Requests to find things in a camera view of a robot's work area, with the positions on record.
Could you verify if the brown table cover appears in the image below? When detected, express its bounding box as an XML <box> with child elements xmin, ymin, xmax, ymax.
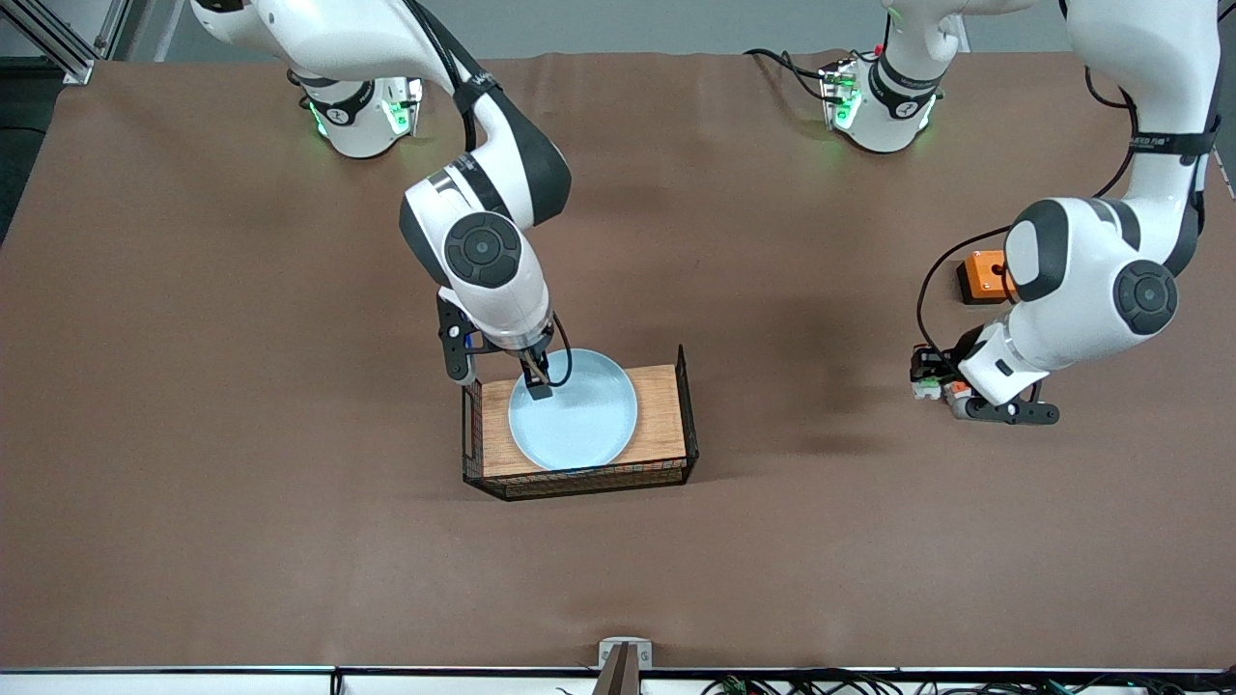
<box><xmin>0</xmin><ymin>48</ymin><xmax>1236</xmax><ymax>672</ymax></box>

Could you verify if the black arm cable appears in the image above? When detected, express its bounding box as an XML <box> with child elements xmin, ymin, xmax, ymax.
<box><xmin>915</xmin><ymin>0</ymin><xmax>1220</xmax><ymax>358</ymax></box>
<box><xmin>548</xmin><ymin>311</ymin><xmax>576</xmax><ymax>389</ymax></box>

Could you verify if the grey metal bracket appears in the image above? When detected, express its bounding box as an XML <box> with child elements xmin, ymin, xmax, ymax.
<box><xmin>599</xmin><ymin>637</ymin><xmax>654</xmax><ymax>671</ymax></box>

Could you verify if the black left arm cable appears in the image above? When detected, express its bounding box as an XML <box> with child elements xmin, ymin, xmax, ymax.
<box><xmin>915</xmin><ymin>0</ymin><xmax>1220</xmax><ymax>358</ymax></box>

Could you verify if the white table edge rail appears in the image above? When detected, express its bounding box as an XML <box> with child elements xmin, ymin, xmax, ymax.
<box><xmin>0</xmin><ymin>666</ymin><xmax>1236</xmax><ymax>695</ymax></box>

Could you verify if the black base cable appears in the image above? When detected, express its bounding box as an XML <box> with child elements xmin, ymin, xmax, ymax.
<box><xmin>744</xmin><ymin>46</ymin><xmax>836</xmax><ymax>102</ymax></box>

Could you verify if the brown post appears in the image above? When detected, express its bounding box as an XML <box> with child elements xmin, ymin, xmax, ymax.
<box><xmin>591</xmin><ymin>644</ymin><xmax>640</xmax><ymax>695</ymax></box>

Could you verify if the black cable bundle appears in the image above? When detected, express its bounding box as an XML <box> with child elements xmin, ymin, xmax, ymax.
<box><xmin>700</xmin><ymin>669</ymin><xmax>1236</xmax><ymax>695</ymax></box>

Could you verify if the orange button enclosure box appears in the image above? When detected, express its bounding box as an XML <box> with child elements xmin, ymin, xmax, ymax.
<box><xmin>956</xmin><ymin>249</ymin><xmax>1011</xmax><ymax>306</ymax></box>

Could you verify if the aluminium frame profile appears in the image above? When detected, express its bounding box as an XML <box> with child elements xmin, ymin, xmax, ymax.
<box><xmin>0</xmin><ymin>0</ymin><xmax>131</xmax><ymax>86</ymax></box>

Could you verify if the black wire basket wooden base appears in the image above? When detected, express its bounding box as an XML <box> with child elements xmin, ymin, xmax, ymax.
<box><xmin>461</xmin><ymin>345</ymin><xmax>699</xmax><ymax>501</ymax></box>

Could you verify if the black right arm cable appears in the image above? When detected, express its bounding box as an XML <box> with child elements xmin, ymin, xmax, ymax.
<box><xmin>548</xmin><ymin>311</ymin><xmax>576</xmax><ymax>389</ymax></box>

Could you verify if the light blue plate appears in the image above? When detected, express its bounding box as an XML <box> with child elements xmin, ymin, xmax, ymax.
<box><xmin>508</xmin><ymin>348</ymin><xmax>639</xmax><ymax>472</ymax></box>

